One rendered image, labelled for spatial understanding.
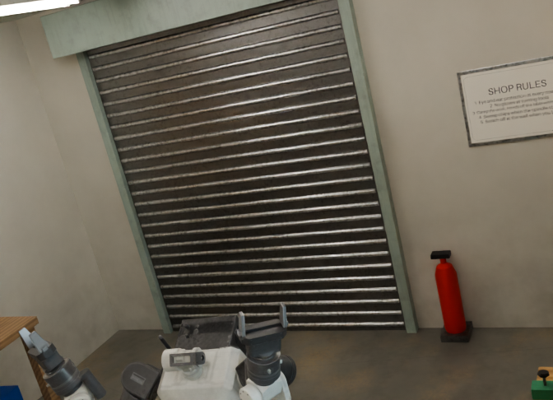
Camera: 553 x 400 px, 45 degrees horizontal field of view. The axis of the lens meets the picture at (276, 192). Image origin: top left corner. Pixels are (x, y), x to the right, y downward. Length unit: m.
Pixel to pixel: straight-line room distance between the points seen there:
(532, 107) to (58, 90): 3.47
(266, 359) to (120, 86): 3.62
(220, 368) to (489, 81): 2.61
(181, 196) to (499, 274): 2.34
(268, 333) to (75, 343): 4.12
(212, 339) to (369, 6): 2.60
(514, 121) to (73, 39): 2.97
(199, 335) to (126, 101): 3.13
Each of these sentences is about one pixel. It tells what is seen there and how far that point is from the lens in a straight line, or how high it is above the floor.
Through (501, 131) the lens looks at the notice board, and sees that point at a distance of 4.18.
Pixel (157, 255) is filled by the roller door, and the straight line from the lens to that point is 5.42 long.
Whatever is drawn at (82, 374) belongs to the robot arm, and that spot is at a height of 1.45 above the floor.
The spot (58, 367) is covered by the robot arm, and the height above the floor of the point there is 1.50.
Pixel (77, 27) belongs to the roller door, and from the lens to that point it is 4.92.
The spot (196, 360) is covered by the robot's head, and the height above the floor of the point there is 1.42.
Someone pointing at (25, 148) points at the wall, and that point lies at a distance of 5.47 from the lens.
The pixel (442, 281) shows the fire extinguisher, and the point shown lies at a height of 0.43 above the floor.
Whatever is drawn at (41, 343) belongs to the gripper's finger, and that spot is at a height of 1.60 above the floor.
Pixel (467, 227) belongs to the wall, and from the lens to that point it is 4.42.
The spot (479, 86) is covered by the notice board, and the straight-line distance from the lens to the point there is 4.13.
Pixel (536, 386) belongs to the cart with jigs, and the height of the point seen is 0.58.
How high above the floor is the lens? 2.32
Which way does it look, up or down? 15 degrees down
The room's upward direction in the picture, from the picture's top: 14 degrees counter-clockwise
